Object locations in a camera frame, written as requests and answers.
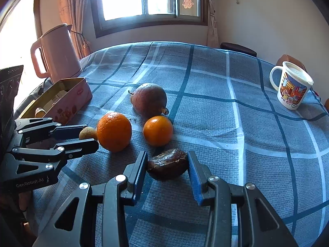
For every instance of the curtain tieback tassel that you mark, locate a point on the curtain tieback tassel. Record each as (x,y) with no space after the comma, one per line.
(86,43)

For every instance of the pink metal tin box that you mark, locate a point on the pink metal tin box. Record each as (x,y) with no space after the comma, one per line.
(74,103)

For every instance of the red paper window sticker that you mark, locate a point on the red paper window sticker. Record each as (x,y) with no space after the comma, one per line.
(187,3)

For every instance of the bright side window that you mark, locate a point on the bright side window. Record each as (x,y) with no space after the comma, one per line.
(18,30)

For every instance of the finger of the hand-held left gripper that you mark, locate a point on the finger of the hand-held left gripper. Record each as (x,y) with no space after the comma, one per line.
(82,148)
(66,131)

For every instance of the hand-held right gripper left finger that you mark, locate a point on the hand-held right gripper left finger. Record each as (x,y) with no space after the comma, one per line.
(137,180)

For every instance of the pink electric kettle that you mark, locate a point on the pink electric kettle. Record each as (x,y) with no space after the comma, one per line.
(61,56)

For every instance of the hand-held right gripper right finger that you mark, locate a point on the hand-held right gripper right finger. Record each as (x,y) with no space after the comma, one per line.
(196,182)

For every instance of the brown leather sofa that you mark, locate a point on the brown leather sofa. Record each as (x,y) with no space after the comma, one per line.
(327,104)

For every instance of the large orange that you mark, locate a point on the large orange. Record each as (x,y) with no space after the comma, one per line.
(114,131)

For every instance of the purple round fruit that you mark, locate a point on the purple round fruit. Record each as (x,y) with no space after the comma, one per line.
(149,99)

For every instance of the medium orange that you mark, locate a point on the medium orange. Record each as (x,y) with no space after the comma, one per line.
(158,131)

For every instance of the wide pink curtain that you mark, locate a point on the wide pink curtain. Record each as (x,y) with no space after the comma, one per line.
(74,5)

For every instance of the white cartoon print mug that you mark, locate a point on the white cartoon print mug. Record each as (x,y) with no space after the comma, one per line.
(293,90)

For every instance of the dark round stool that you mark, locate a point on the dark round stool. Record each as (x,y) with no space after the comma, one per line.
(239,48)

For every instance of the dark brown wrinkled fruit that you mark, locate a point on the dark brown wrinkled fruit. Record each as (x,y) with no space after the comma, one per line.
(167,167)

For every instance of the brown leather armchair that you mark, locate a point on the brown leather armchair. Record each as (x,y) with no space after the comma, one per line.
(282,59)

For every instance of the narrow pale curtain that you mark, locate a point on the narrow pale curtain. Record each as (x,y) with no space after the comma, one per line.
(212,25)

